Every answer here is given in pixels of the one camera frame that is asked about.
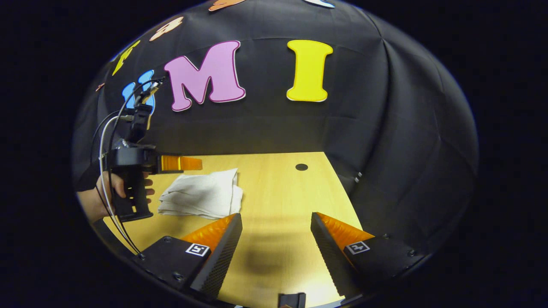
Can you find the white jeans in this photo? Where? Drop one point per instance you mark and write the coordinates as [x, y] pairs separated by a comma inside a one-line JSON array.
[[205, 192]]

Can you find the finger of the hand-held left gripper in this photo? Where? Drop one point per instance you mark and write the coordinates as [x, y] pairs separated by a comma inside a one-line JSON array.
[[180, 163]]

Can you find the copper-coloured clip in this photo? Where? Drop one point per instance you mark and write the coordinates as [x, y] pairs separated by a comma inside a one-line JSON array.
[[99, 87]]

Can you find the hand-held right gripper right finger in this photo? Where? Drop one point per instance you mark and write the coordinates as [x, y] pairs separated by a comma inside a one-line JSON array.
[[329, 252]]

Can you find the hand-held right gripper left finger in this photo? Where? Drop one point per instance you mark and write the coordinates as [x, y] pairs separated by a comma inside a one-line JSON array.
[[222, 252]]

